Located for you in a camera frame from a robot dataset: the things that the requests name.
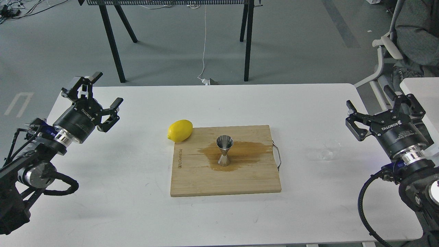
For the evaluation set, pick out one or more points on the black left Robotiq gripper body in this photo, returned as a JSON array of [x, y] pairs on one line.
[[80, 120]]

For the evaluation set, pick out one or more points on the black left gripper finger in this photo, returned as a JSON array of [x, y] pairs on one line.
[[80, 93], [112, 112]]

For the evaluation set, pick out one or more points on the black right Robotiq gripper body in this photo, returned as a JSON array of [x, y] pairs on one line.
[[396, 133]]

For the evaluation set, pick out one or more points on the clear plastic measuring cup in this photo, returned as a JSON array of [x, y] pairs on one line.
[[330, 150]]

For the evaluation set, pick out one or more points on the steel double jigger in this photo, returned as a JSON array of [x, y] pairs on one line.
[[224, 143]]

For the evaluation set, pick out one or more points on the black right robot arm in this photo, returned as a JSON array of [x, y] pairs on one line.
[[414, 173]]

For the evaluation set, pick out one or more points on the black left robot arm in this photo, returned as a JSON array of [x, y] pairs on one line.
[[28, 172]]

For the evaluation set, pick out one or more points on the white office chair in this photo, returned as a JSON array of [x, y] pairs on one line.
[[388, 54]]

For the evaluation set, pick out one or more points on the yellow lemon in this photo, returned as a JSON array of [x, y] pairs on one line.
[[180, 130]]

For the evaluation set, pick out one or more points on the person in grey clothes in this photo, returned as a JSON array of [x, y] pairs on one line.
[[417, 34]]

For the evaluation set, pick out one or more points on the wooden cutting board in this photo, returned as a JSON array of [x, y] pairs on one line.
[[195, 170]]

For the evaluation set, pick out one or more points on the black metal trestle table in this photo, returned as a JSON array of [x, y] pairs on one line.
[[150, 36]]

